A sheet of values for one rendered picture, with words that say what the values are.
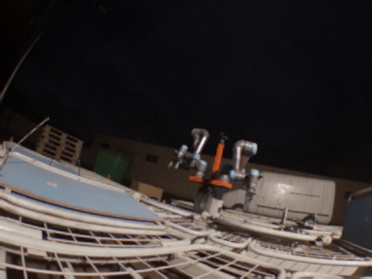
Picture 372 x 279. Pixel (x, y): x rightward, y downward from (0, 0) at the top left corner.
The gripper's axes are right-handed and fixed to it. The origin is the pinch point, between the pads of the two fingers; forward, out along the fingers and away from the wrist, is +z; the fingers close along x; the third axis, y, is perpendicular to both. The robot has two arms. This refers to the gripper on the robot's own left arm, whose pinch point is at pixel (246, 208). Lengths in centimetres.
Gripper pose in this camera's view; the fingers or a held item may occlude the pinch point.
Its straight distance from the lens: 146.3
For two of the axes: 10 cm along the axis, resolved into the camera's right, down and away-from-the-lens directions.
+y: 8.6, 1.0, -4.9
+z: -3.0, 8.9, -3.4
